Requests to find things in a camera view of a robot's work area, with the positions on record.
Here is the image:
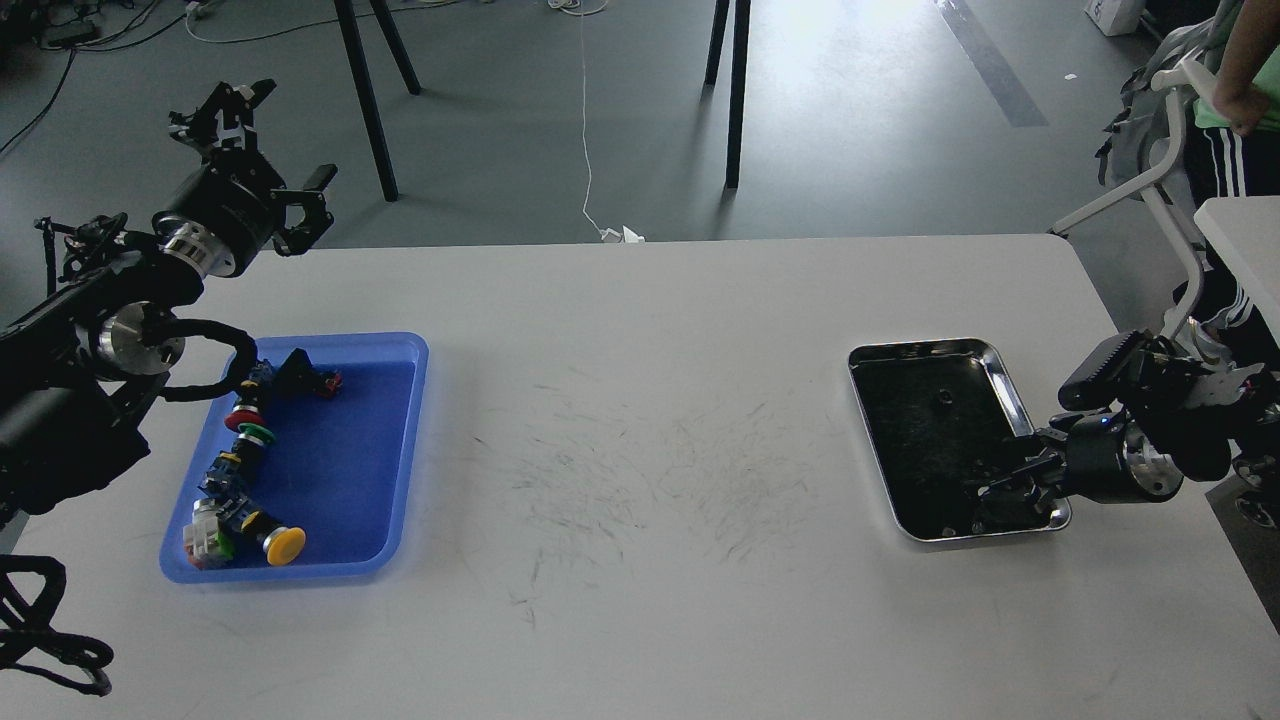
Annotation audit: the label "white side table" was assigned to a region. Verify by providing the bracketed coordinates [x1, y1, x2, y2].
[1194, 195, 1279, 340]

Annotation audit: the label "person in green shirt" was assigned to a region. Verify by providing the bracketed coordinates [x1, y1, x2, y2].
[1183, 1, 1279, 370]

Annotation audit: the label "white cable on floor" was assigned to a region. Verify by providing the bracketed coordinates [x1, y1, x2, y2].
[547, 0, 646, 243]

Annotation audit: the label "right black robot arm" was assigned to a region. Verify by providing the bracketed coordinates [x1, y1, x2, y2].
[964, 331, 1277, 533]

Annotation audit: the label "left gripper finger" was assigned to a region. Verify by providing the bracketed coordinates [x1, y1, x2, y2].
[270, 163, 339, 258]
[168, 79, 276, 159]

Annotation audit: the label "blue plastic tray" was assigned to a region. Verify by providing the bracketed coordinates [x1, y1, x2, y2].
[159, 332, 429, 584]

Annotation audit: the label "green push button switch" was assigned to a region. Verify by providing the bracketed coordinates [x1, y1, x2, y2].
[215, 421, 276, 475]

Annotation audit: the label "metal tray with black mat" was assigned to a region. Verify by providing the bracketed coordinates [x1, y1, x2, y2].
[847, 338, 1073, 546]

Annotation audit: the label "black stand leg left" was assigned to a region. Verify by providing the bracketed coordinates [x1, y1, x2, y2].
[333, 1, 422, 202]

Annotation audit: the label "yellow push button switch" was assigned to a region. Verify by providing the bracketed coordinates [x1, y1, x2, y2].
[239, 510, 307, 568]

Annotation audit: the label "black red connector part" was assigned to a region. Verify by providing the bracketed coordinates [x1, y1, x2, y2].
[274, 348, 343, 398]

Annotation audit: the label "white chair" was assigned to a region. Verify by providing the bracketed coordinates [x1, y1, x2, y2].
[1050, 19, 1217, 340]

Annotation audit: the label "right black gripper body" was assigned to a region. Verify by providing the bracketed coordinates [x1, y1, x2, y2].
[1039, 413, 1185, 503]

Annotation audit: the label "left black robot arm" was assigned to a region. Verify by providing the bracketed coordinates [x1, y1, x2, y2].
[3, 79, 337, 696]

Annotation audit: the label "black stand leg right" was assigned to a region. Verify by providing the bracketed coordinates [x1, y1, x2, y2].
[703, 1, 753, 190]

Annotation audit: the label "white green terminal block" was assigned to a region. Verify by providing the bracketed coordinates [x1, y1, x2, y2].
[182, 497, 236, 570]

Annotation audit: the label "black stand leg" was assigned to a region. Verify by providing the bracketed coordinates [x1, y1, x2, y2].
[703, 1, 753, 190]
[333, 1, 422, 202]

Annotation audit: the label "white box on floor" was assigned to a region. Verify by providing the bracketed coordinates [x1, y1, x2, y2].
[1083, 0, 1147, 38]

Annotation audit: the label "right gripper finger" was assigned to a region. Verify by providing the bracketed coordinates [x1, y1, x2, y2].
[975, 430, 1068, 501]
[970, 486, 1066, 533]

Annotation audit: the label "red push button switch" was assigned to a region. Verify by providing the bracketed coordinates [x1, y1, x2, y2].
[223, 360, 276, 432]

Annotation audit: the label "black floor cables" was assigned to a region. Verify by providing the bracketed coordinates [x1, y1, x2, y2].
[0, 0, 201, 156]

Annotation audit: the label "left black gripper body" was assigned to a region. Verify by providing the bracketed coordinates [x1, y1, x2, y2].
[152, 150, 285, 277]

